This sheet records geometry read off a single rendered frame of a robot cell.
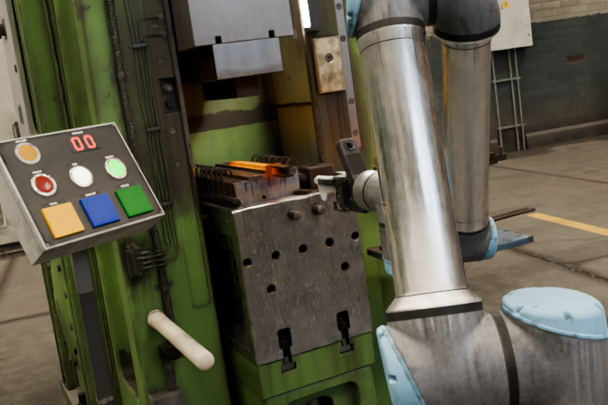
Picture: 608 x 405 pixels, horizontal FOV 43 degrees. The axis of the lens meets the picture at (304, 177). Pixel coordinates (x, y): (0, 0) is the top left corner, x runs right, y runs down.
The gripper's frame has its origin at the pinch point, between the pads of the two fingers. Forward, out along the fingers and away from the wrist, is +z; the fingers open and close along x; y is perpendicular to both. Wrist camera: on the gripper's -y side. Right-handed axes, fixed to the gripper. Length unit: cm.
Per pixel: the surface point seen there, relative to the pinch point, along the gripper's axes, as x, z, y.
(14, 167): -69, 14, -14
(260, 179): -4.4, 33.0, 2.3
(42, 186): -65, 12, -9
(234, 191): -12.4, 33.0, 4.1
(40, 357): -56, 242, 100
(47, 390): -59, 191, 100
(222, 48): -9.8, 32.9, -35.3
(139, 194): -42.1, 18.0, -1.9
